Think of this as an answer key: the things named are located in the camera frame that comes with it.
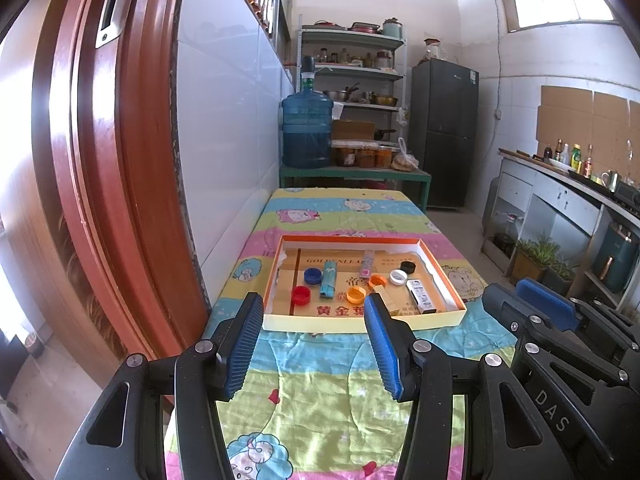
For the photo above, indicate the dark grey refrigerator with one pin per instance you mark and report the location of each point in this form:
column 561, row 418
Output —
column 447, row 130

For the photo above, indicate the teal enamel pot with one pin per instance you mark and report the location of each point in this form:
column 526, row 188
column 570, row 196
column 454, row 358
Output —
column 392, row 28

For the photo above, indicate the white flat package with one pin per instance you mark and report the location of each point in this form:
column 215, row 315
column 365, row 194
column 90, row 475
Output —
column 357, row 144

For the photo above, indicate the water jug pump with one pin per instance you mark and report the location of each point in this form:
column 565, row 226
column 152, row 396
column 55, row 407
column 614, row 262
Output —
column 307, row 67

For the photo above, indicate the blue water jug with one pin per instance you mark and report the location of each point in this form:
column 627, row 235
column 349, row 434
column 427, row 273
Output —
column 306, row 130

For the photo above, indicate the brown food jar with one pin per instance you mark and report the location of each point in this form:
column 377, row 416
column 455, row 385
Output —
column 346, row 157
column 366, row 158
column 384, row 157

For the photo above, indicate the brass bowl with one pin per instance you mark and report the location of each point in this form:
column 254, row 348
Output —
column 386, row 101

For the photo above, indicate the clear plastic case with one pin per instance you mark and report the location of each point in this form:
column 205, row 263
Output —
column 367, row 265

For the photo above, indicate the plant in dark pot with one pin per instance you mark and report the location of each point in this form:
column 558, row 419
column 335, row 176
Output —
column 555, row 277

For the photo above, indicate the glass jar with lid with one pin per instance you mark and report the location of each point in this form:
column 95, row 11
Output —
column 432, row 50

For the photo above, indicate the red sauce bottle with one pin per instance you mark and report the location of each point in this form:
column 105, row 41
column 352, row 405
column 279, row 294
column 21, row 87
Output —
column 588, row 162

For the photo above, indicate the black gas stove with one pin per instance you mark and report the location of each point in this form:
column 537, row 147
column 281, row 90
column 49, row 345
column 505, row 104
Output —
column 630, row 193

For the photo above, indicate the glass jug dark liquid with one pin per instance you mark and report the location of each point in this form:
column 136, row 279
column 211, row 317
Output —
column 509, row 234

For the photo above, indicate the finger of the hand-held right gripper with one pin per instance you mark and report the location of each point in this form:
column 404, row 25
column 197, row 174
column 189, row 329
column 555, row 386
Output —
column 545, row 302
column 505, row 305

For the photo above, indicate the white hanging bag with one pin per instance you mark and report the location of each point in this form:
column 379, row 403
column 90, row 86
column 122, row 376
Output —
column 402, row 116

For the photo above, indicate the teal tube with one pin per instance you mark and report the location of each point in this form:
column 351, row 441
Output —
column 328, row 282

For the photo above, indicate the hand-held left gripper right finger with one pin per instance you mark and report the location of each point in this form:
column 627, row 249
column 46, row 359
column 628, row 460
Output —
column 382, row 350

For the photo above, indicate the grey kitchen counter cabinet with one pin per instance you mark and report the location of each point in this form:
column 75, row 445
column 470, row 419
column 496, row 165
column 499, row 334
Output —
column 545, row 195

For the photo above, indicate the clear bottle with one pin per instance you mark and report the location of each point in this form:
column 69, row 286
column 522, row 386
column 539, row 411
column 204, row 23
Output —
column 566, row 155

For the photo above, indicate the steel bowl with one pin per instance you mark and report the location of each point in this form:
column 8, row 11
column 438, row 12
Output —
column 337, row 95

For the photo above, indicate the blue bottle cap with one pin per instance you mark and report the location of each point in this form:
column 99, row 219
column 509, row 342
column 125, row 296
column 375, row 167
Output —
column 312, row 275

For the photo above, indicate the tall dark sauce bottle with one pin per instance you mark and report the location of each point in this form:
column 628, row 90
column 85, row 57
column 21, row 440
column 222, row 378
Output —
column 558, row 150

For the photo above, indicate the teal air fryer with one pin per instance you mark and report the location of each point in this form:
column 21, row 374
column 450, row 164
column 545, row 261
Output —
column 617, row 260

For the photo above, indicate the flattened cardboard sheet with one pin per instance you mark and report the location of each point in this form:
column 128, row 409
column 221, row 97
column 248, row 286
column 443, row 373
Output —
column 350, row 258

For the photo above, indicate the brown cardboard box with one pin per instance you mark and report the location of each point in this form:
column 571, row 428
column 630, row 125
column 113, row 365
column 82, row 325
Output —
column 353, row 130

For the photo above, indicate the orange bottle cap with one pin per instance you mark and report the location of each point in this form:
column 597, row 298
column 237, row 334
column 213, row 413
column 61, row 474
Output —
column 356, row 295
column 376, row 281

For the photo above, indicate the red bottle cap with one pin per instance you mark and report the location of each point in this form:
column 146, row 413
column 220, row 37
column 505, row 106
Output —
column 301, row 294

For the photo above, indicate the white metal shelf rack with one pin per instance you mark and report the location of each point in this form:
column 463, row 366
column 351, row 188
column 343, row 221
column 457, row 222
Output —
column 350, row 35

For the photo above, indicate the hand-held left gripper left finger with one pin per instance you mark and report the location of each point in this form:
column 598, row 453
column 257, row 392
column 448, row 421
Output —
column 242, row 345

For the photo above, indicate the black bottle cap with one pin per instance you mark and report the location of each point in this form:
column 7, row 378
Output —
column 407, row 266

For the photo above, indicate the short dark sauce bottle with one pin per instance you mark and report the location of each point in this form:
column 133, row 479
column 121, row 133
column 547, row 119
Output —
column 547, row 153

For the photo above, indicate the row of glass jars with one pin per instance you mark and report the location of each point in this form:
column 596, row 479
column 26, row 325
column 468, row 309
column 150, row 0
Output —
column 345, row 56

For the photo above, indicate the red-brown wooden door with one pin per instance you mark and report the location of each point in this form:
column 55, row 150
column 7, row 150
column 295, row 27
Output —
column 100, row 160

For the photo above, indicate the plastic bag of food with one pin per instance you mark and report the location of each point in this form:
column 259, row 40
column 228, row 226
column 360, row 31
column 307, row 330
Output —
column 404, row 160

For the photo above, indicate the shallow orange-rimmed box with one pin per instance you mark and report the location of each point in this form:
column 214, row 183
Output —
column 325, row 322

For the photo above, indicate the plant in yellow pot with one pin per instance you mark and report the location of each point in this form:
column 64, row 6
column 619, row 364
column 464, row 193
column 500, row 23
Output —
column 525, row 264

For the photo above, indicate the cardboard wall panel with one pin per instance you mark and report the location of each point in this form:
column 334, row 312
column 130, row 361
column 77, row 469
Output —
column 610, row 125
column 565, row 115

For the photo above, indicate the green table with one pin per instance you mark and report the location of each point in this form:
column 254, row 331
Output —
column 350, row 174

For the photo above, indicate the green bottle yellow cap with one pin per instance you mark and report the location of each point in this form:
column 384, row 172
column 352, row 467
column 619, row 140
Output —
column 576, row 158

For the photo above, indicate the white cartoon printed case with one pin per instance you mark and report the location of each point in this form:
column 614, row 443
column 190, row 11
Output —
column 420, row 296

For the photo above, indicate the steel cup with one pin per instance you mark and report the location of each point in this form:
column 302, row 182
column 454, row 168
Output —
column 611, row 179

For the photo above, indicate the white bottle cap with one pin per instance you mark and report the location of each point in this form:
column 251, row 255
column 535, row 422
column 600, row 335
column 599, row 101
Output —
column 398, row 277

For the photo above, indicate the red pan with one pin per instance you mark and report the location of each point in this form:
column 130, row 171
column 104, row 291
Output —
column 327, row 24

